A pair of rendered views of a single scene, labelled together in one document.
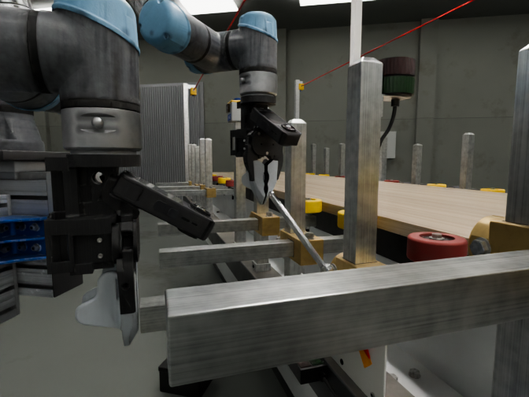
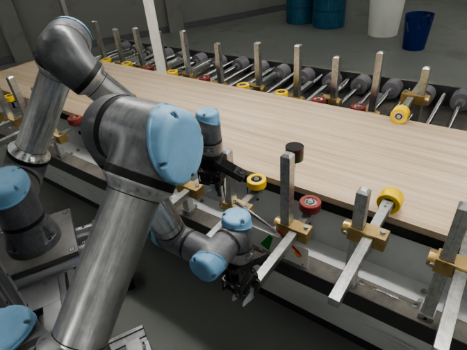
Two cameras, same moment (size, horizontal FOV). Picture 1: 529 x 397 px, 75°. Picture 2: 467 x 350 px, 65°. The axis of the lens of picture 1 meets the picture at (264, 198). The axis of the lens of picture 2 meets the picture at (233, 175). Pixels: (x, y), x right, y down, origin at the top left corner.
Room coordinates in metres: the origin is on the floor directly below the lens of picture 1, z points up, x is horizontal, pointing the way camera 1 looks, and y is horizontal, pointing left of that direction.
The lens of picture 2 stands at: (-0.21, 0.55, 1.78)
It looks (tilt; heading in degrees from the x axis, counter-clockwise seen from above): 35 degrees down; 326
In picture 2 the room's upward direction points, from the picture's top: 5 degrees counter-clockwise
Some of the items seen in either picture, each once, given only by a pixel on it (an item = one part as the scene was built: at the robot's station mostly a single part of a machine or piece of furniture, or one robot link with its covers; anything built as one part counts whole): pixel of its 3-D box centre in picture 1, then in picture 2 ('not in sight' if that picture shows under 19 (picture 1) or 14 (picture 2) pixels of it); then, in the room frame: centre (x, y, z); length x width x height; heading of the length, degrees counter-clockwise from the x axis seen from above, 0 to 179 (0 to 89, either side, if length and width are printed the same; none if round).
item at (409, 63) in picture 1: (393, 70); (294, 149); (0.52, -0.19, 1.15); 0.06 x 0.06 x 0.02
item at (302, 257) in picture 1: (298, 244); (235, 207); (0.72, -0.07, 0.84); 0.13 x 0.06 x 0.05; 18
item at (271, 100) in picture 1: (256, 128); (212, 167); (0.71, 0.02, 1.08); 0.09 x 0.08 x 0.12; 38
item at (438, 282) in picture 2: not in sight; (443, 269); (0.03, -0.29, 0.92); 0.03 x 0.03 x 0.48; 18
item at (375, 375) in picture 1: (332, 328); (276, 246); (0.52, -0.11, 0.75); 0.26 x 0.01 x 0.10; 18
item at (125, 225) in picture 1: (99, 211); (240, 273); (0.36, 0.18, 0.96); 0.09 x 0.08 x 0.12; 108
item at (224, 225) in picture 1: (241, 225); (181, 198); (0.92, 0.06, 0.84); 0.43 x 0.03 x 0.04; 108
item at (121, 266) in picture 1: (125, 270); (251, 284); (0.35, 0.15, 0.90); 0.05 x 0.02 x 0.09; 18
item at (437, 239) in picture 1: (434, 271); (309, 212); (0.50, -0.25, 0.85); 0.08 x 0.08 x 0.11
